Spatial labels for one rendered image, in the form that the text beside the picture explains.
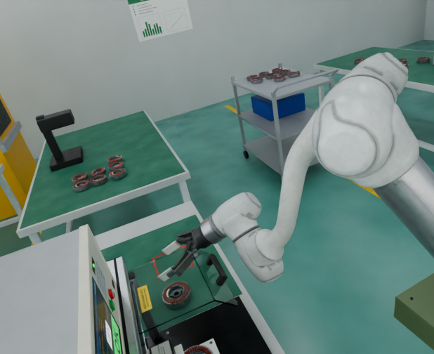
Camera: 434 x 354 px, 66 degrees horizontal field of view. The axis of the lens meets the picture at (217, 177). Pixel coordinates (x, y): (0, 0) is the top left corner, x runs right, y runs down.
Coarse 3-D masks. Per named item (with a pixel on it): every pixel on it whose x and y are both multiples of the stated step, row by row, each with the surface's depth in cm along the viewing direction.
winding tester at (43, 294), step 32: (32, 256) 74; (64, 256) 72; (96, 256) 79; (0, 288) 67; (32, 288) 65; (64, 288) 63; (0, 320) 59; (32, 320) 58; (64, 320) 56; (0, 352) 53; (32, 352) 52; (64, 352) 51; (96, 352) 53
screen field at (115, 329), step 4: (112, 320) 72; (112, 324) 70; (116, 324) 73; (112, 328) 69; (116, 328) 72; (112, 332) 68; (116, 332) 71; (116, 336) 69; (116, 340) 68; (116, 344) 67; (116, 348) 66; (120, 348) 69; (116, 352) 65; (120, 352) 68
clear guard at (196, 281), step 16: (176, 256) 103; (192, 256) 102; (128, 272) 102; (144, 272) 100; (160, 272) 99; (176, 272) 97; (192, 272) 96; (208, 272) 98; (160, 288) 93; (176, 288) 92; (192, 288) 91; (208, 288) 90; (224, 288) 94; (160, 304) 88; (176, 304) 87; (192, 304) 86; (144, 320) 85; (160, 320) 84
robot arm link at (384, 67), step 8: (376, 56) 67; (384, 56) 66; (392, 56) 66; (360, 64) 70; (368, 64) 67; (376, 64) 66; (384, 64) 65; (392, 64) 65; (400, 64) 65; (352, 72) 68; (360, 72) 66; (368, 72) 65; (376, 72) 66; (384, 72) 65; (392, 72) 65; (400, 72) 65; (384, 80) 65; (392, 80) 65; (400, 80) 65; (392, 88) 65; (400, 88) 67
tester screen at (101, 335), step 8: (96, 288) 68; (96, 296) 65; (96, 304) 63; (96, 312) 61; (104, 312) 67; (96, 320) 59; (104, 320) 64; (96, 328) 57; (104, 328) 62; (96, 336) 56; (104, 336) 60; (112, 336) 67; (104, 344) 59; (112, 344) 64; (120, 344) 71; (104, 352) 57; (112, 352) 62
